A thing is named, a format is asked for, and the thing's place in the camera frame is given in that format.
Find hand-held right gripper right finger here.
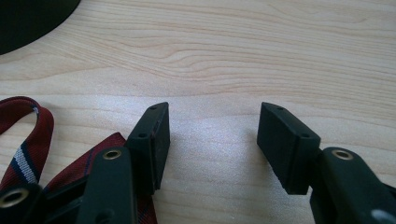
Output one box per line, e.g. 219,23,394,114
256,101,322,196

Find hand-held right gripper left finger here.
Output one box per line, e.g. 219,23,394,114
123,101,172,196

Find dark red striped necktie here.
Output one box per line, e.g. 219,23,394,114
0,95,159,224

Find dark round object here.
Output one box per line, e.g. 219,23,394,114
0,0,82,56

